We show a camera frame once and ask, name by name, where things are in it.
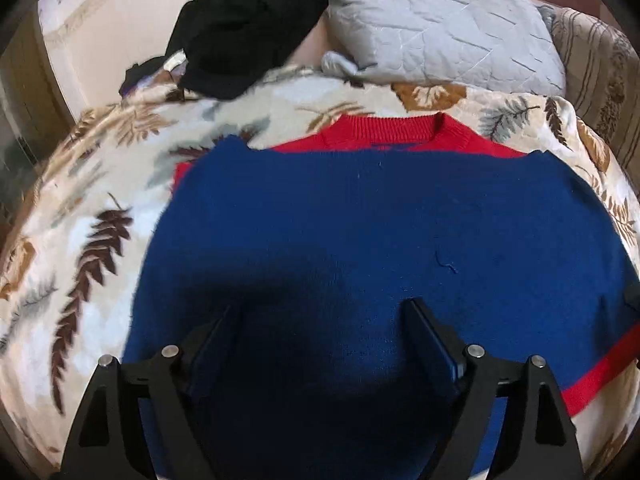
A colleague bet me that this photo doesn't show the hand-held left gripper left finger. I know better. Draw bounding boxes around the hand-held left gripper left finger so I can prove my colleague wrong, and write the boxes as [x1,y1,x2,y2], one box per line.
[60,304,246,480]

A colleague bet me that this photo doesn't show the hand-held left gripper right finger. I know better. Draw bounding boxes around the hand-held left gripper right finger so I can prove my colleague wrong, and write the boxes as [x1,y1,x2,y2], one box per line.
[402,297,586,480]

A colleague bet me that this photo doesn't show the red and blue sweater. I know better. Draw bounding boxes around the red and blue sweater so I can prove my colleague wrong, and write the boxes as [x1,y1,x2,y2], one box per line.
[121,112,640,480]

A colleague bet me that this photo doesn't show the leaf print blanket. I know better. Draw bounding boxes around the leaf print blanket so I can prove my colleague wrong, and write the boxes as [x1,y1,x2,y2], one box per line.
[0,67,640,471]

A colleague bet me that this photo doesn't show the dark purple cloth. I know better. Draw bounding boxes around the dark purple cloth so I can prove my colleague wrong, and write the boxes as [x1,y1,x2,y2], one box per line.
[118,57,188,97]

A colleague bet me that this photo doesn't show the wooden door with glass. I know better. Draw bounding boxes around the wooden door with glass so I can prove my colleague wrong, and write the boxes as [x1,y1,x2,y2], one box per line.
[0,15,71,241]

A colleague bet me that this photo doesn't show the grey quilted pillow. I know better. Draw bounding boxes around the grey quilted pillow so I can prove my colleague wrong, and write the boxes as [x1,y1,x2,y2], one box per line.
[298,0,567,97]

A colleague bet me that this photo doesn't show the beige striped cushion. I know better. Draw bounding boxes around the beige striped cushion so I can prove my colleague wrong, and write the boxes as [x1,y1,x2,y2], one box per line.
[547,6,640,176]

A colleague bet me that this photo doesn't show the pale pink cushion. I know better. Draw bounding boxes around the pale pink cushion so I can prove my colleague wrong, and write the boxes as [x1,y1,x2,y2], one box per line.
[292,22,333,67]

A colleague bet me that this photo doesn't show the black garment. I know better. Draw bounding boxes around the black garment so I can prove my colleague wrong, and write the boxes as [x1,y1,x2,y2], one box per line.
[165,0,328,101]

